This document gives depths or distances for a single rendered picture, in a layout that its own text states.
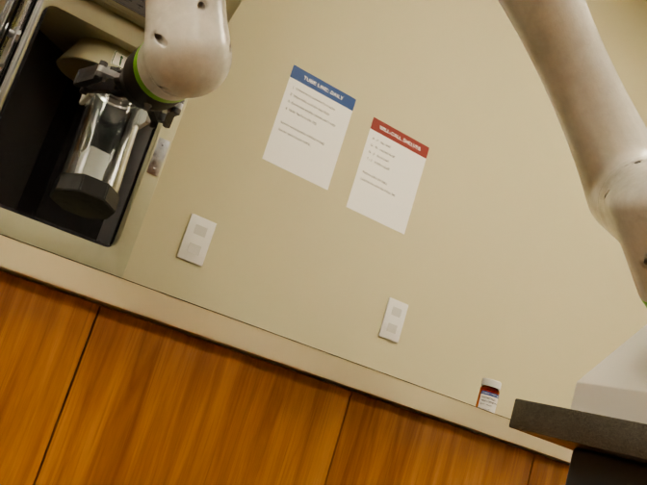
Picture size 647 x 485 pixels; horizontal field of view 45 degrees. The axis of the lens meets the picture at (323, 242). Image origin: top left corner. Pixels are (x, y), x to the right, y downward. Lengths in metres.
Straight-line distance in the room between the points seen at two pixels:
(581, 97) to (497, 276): 1.38
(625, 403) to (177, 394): 0.62
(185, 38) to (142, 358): 0.47
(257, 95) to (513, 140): 0.90
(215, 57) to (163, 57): 0.06
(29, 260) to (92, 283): 0.09
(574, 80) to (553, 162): 1.54
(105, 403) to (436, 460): 0.61
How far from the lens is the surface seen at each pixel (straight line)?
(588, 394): 1.15
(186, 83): 0.99
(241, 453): 1.27
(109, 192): 1.25
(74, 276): 1.12
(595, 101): 1.18
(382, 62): 2.31
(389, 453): 1.41
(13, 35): 1.17
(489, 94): 2.54
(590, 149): 1.19
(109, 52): 1.53
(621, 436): 1.01
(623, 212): 1.05
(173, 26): 0.99
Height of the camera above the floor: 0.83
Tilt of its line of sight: 12 degrees up
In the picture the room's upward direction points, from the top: 17 degrees clockwise
